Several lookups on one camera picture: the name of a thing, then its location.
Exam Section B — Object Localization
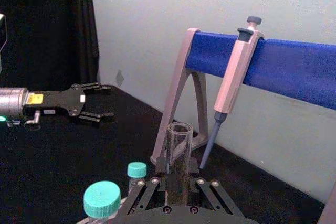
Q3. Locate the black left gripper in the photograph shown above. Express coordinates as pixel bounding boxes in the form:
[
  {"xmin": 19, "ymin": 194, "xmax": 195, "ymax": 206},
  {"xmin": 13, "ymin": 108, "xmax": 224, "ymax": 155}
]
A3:
[{"xmin": 23, "ymin": 82, "xmax": 115, "ymax": 125}]

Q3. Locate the grey stand with blue bar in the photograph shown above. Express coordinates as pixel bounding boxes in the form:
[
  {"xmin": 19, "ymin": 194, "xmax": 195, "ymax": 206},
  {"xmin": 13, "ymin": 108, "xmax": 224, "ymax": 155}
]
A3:
[{"xmin": 150, "ymin": 27, "xmax": 336, "ymax": 224}]

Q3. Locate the black table cloth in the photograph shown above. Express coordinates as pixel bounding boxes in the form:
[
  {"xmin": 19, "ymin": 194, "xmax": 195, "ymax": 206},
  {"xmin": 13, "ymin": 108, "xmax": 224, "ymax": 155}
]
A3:
[{"xmin": 0, "ymin": 83, "xmax": 326, "ymax": 224}]

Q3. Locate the large bottle with teal cap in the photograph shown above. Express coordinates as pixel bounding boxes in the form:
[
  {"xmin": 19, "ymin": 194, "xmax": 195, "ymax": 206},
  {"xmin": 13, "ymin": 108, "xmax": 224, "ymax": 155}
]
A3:
[{"xmin": 83, "ymin": 180, "xmax": 124, "ymax": 224}]

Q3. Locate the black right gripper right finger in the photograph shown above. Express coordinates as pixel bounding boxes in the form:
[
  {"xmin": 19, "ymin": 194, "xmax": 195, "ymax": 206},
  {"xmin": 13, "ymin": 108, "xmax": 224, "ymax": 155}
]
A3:
[{"xmin": 188, "ymin": 158, "xmax": 245, "ymax": 217}]

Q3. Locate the small vial with teal cap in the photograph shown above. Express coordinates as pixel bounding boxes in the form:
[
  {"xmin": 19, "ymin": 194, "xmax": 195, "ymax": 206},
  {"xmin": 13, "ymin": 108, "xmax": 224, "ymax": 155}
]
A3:
[{"xmin": 127, "ymin": 162, "xmax": 148, "ymax": 191}]

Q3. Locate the black curtain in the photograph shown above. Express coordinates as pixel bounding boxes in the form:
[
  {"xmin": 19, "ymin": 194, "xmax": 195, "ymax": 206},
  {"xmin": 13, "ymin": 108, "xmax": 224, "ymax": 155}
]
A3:
[{"xmin": 0, "ymin": 0, "xmax": 101, "ymax": 91}]

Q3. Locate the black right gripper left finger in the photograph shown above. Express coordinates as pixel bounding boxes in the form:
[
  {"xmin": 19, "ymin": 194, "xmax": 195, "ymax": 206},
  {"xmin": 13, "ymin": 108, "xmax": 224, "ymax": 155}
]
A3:
[{"xmin": 119, "ymin": 157, "xmax": 171, "ymax": 217}]

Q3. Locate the clear glass test tube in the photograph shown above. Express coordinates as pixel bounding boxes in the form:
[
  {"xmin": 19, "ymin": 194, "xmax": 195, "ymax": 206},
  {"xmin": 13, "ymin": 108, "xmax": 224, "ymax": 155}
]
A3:
[{"xmin": 166, "ymin": 121, "xmax": 194, "ymax": 206}]

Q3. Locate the grey pipette with dark tip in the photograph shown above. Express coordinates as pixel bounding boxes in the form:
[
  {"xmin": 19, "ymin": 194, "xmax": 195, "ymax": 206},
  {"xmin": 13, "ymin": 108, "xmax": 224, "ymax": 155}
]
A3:
[{"xmin": 199, "ymin": 15, "xmax": 263, "ymax": 169}]

